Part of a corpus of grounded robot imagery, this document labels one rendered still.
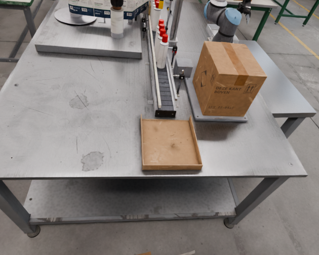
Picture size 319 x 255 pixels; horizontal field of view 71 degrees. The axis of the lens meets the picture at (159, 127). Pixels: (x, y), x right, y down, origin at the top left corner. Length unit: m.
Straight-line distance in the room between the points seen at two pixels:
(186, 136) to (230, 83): 0.32
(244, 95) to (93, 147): 0.77
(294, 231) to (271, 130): 1.02
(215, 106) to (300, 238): 1.34
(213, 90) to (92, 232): 1.24
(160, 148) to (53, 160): 0.46
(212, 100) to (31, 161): 0.86
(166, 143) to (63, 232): 1.03
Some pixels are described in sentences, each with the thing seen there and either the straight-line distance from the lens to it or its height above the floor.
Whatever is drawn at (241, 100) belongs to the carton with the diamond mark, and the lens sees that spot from 1.22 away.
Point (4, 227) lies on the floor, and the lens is 1.91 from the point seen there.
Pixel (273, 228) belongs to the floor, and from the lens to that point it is 2.07.
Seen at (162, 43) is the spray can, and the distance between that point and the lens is 1.35.
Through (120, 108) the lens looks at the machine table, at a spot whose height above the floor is 0.83.
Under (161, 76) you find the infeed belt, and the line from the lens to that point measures 1.37.
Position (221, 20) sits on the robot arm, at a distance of 1.70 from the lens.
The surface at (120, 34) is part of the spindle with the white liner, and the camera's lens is 1.70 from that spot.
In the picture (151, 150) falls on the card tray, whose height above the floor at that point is 0.83.
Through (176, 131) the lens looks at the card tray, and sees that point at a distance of 1.12.
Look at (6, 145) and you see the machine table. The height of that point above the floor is 0.83.
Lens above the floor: 1.66
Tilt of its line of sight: 48 degrees down
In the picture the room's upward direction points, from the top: 11 degrees clockwise
